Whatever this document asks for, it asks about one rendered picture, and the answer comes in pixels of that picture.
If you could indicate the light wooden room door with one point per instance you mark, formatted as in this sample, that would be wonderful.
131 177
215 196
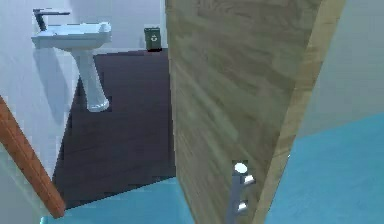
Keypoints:
233 83

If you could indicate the dark green recycling bin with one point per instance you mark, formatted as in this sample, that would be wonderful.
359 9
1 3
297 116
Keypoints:
153 38

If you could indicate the black sink faucet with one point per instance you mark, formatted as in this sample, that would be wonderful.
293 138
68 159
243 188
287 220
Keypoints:
42 18

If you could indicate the white pedestal sink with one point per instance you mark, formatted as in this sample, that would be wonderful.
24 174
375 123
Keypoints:
87 50

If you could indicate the brown wooden door frame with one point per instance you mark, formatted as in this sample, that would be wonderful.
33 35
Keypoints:
26 160

